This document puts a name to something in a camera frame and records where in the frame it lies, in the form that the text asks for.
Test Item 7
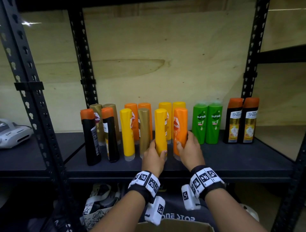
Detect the patterned fabric bag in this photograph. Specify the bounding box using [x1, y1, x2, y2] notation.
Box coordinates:
[82, 183, 121, 231]

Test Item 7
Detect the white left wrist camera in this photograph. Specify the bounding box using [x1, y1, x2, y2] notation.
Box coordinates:
[144, 196, 166, 226]

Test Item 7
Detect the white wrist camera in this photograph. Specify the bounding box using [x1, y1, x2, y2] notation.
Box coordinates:
[144, 196, 166, 226]
[181, 184, 201, 211]

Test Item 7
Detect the person's right forearm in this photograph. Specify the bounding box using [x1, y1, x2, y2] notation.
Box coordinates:
[204, 187, 268, 232]

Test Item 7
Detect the black orange-capped shampoo bottle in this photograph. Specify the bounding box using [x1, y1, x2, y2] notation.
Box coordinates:
[80, 109, 102, 166]
[101, 107, 120, 163]
[238, 97, 260, 144]
[223, 98, 244, 144]

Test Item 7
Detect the person's right hand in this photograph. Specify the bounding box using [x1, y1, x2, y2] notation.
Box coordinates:
[176, 131, 206, 172]

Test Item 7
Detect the left wristband with marker tags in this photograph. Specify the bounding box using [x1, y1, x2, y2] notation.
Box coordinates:
[127, 170, 161, 204]

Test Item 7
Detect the person's left forearm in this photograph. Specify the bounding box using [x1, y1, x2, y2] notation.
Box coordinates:
[91, 190, 146, 232]

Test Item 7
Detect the small orange shampoo bottle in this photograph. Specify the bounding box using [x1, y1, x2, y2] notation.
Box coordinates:
[124, 103, 140, 145]
[138, 103, 153, 141]
[172, 107, 188, 161]

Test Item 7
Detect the white plastic jug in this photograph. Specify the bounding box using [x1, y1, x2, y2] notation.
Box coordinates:
[239, 203, 260, 223]

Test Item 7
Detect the black printed bag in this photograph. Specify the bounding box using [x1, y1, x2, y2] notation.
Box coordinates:
[138, 191, 230, 225]

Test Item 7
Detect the right wristband with marker tags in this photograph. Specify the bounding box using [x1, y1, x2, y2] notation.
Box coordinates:
[189, 165, 226, 201]

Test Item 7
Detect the brown cardboard box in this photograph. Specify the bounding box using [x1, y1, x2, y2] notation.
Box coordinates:
[135, 219, 215, 232]

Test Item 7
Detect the small gold shampoo bottle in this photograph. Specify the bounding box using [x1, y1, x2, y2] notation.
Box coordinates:
[103, 103, 121, 145]
[89, 104, 106, 146]
[138, 108, 151, 159]

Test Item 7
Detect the person's left hand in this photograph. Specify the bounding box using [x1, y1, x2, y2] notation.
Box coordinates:
[141, 139, 168, 178]

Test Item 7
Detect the white plastic device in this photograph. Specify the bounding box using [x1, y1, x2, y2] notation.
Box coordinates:
[0, 119, 33, 149]

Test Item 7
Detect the wristband with marker tags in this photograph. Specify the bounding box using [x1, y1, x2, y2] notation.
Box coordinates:
[189, 165, 226, 201]
[127, 170, 161, 204]

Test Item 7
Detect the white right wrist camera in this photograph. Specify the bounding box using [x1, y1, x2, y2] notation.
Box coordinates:
[181, 184, 201, 211]

